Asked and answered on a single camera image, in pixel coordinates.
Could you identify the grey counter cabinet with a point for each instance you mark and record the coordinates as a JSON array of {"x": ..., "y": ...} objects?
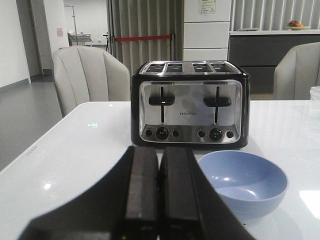
[{"x": 259, "y": 52}]

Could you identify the metal trolley in background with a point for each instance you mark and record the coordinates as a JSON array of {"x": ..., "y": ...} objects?
[{"x": 75, "y": 38}]

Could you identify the beige armchair right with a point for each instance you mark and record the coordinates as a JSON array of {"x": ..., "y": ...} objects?
[{"x": 297, "y": 73}]

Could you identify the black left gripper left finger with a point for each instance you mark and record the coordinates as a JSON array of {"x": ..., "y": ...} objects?
[{"x": 122, "y": 205}]

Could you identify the clear plastic food container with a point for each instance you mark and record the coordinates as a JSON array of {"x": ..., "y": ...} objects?
[{"x": 315, "y": 93}]

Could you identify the red barrier belt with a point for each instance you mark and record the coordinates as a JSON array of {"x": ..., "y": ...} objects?
[{"x": 143, "y": 38}]

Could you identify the paper notice on cabinet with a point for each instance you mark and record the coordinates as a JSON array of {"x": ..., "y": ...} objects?
[{"x": 207, "y": 7}]

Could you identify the beige armchair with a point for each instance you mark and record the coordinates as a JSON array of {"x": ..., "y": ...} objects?
[
  {"x": 88, "y": 74},
  {"x": 297, "y": 73}
]

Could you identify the beige armchair left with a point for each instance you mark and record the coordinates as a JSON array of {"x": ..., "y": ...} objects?
[{"x": 88, "y": 74}]

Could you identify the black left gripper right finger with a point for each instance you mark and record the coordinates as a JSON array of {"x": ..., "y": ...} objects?
[{"x": 190, "y": 209}]

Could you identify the white cabinet column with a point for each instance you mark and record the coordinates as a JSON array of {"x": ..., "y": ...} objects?
[{"x": 206, "y": 36}]

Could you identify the pink sign on wall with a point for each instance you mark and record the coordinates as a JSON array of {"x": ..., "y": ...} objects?
[{"x": 59, "y": 32}]

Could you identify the fruit plate on counter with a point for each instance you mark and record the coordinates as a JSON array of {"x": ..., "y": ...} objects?
[{"x": 296, "y": 26}]

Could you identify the black and chrome toaster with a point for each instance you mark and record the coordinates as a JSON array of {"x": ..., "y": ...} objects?
[{"x": 202, "y": 104}]

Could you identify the blue bowl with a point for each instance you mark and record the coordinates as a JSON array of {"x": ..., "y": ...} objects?
[{"x": 250, "y": 185}]

